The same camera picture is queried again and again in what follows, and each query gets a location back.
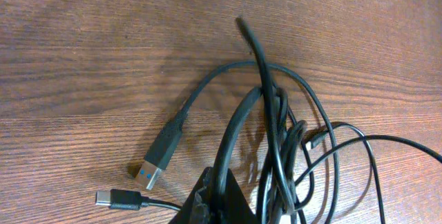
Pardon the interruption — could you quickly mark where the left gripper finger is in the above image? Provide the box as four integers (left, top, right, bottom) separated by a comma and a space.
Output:
169, 167, 259, 224

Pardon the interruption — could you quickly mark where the thin black USB cable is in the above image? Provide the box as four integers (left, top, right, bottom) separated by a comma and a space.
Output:
95, 120, 442, 224

